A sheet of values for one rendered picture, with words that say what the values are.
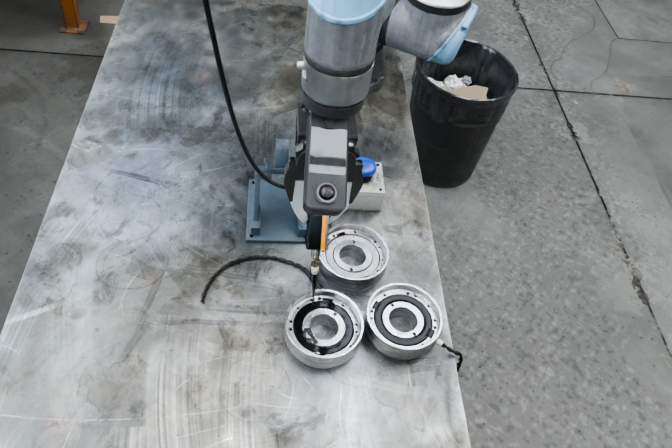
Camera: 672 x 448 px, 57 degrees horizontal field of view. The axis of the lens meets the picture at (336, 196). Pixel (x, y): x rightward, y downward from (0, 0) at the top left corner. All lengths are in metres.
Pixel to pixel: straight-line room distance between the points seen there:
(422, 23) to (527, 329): 1.14
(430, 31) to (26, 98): 1.78
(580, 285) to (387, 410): 1.40
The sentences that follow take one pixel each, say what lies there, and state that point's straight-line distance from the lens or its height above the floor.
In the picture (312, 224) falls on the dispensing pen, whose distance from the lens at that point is 0.80.
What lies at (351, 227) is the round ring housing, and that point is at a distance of 0.95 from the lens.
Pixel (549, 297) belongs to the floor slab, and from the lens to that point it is 2.08.
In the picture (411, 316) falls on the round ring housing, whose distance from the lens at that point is 0.89.
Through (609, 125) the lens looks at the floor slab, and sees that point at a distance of 2.84.
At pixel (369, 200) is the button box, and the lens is 1.00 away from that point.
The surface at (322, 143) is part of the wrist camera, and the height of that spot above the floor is 1.09.
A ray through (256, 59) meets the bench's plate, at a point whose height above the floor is 0.80.
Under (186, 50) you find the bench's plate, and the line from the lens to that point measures 1.33.
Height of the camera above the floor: 1.55
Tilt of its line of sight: 47 degrees down
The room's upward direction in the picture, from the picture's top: 10 degrees clockwise
